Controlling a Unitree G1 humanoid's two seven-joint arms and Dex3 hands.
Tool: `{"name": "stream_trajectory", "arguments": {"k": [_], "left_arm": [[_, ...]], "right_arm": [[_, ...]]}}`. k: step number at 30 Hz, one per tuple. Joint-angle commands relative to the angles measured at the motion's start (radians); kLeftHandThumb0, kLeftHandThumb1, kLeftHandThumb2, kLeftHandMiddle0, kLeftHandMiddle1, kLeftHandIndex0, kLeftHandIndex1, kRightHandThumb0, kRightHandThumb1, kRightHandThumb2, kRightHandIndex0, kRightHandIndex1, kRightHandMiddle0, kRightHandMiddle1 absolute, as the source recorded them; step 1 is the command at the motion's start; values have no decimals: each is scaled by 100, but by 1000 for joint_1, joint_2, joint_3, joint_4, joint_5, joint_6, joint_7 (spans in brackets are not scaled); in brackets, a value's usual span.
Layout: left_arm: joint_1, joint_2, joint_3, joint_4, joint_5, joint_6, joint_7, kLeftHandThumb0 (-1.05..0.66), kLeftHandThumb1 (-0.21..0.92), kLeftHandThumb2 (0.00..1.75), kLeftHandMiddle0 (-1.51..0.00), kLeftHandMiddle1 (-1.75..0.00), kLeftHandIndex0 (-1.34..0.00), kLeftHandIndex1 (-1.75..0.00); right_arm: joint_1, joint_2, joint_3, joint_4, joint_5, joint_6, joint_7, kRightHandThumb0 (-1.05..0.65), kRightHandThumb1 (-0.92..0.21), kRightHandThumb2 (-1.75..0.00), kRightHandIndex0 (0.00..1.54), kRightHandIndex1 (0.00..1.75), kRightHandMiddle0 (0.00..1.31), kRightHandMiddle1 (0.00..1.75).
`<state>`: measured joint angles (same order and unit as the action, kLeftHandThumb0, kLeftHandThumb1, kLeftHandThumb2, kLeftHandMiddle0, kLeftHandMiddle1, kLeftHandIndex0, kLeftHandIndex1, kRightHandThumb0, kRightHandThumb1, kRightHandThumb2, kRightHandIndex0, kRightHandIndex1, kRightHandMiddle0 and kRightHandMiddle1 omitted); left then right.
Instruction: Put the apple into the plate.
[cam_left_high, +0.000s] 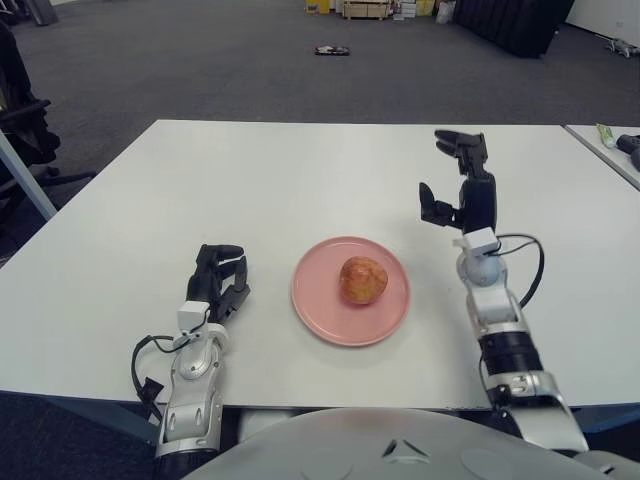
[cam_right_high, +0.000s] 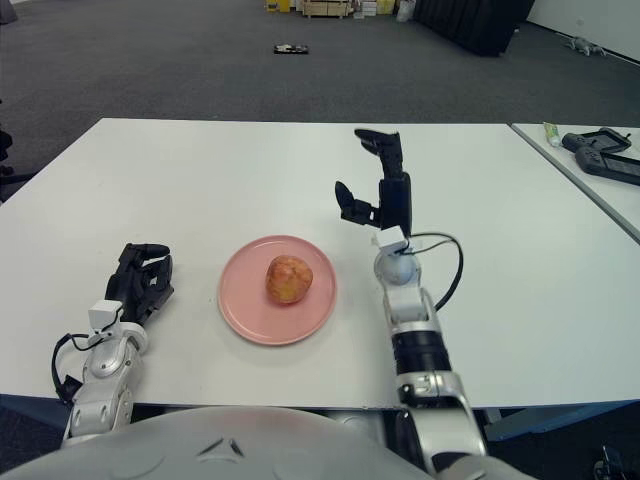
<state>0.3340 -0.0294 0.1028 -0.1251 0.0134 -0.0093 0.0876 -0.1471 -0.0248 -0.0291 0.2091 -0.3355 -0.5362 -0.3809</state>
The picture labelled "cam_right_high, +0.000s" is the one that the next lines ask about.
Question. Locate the black handheld controller with screen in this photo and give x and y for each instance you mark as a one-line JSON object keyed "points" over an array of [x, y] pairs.
{"points": [[602, 165]]}

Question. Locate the stacked cardboard boxes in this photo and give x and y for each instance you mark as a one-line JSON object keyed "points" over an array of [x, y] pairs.
{"points": [[374, 9]]}

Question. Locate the blue table frame beam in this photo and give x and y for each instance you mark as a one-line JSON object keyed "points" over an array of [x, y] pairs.
{"points": [[550, 417], [27, 407]]}

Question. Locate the grey robot dog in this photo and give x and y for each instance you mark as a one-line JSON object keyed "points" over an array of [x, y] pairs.
{"points": [[585, 46]]}

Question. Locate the black office chair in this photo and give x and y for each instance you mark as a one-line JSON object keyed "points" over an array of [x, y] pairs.
{"points": [[4, 145]]}

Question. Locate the grey robot torso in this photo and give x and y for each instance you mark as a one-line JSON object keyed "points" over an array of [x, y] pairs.
{"points": [[225, 450]]}

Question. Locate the wooden crate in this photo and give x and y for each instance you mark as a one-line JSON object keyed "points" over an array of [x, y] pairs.
{"points": [[326, 9]]}

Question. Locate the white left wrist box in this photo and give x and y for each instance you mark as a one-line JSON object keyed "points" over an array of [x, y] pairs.
{"points": [[102, 314]]}

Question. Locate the black flat floor object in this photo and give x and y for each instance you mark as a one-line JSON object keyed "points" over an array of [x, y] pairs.
{"points": [[291, 49]]}

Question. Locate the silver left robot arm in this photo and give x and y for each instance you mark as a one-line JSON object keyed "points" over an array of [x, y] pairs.
{"points": [[102, 367]]}

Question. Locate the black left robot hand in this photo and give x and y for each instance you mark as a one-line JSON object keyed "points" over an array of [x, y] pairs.
{"points": [[135, 285]]}

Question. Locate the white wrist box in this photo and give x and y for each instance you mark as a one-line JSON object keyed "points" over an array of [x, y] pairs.
{"points": [[389, 239], [102, 314]]}

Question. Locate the black handheld controller with frame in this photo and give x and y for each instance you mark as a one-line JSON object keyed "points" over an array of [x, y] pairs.
{"points": [[600, 140]]}

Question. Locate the green white tube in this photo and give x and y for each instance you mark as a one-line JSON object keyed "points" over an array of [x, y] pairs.
{"points": [[551, 134]]}

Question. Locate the yellow box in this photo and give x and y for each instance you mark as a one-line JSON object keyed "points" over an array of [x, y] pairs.
{"points": [[278, 6]]}

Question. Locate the pink round plate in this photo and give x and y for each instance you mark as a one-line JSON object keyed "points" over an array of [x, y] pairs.
{"points": [[240, 310]]}

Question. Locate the white bag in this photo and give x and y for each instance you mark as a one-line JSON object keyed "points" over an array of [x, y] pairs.
{"points": [[405, 11]]}

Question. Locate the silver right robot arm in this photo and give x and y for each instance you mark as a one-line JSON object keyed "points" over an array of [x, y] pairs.
{"points": [[415, 310]]}

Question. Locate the black curtain partition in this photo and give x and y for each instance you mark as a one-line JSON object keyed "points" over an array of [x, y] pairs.
{"points": [[467, 25]]}

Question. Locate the red yellow apple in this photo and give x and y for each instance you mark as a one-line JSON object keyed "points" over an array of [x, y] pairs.
{"points": [[289, 279]]}

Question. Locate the grey floor bin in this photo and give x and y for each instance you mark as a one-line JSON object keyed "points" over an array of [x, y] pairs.
{"points": [[7, 10]]}

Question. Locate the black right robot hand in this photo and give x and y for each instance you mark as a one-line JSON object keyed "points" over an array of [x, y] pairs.
{"points": [[395, 200]]}

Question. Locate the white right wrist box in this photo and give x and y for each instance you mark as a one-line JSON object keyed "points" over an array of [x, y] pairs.
{"points": [[389, 239]]}

